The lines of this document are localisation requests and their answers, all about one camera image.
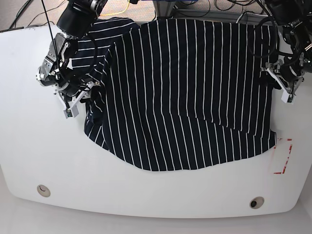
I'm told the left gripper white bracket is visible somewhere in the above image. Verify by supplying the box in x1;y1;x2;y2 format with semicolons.
260;59;304;95

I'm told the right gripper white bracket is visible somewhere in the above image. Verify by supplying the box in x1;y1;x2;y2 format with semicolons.
53;81;99;109

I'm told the navy white striped t-shirt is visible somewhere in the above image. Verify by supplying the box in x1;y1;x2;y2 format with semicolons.
72;18;277;172

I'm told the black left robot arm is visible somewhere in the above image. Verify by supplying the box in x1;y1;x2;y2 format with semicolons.
262;0;312;103

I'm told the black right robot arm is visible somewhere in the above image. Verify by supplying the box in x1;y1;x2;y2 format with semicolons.
36;0;107;117

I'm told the red tape rectangle marking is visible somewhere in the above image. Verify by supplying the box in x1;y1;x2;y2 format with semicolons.
271;138;293;175

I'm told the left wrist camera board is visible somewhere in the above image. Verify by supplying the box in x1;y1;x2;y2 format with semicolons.
281;91;296;104

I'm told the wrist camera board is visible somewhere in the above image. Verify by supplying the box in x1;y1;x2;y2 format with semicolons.
281;91;296;104
63;106;79;118

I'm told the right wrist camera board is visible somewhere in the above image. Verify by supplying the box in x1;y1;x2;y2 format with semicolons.
63;106;79;118

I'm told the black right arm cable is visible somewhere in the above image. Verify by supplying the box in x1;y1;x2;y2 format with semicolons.
40;0;98;83

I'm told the white floor cable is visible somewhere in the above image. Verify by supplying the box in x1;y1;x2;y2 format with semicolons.
235;12;269;24

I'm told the yellow floor cable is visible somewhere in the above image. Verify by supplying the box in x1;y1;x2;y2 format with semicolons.
98;0;130;18

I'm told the left table cable grommet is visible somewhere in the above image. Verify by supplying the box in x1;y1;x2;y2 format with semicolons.
37;185;51;197

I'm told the table cable grommet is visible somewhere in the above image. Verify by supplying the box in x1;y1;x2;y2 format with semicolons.
37;185;51;197
250;196;265;209

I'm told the grey aluminium frame stand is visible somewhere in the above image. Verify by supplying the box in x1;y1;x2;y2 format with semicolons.
153;0;267;24

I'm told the right table cable grommet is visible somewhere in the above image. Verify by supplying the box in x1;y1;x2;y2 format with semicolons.
250;196;265;209

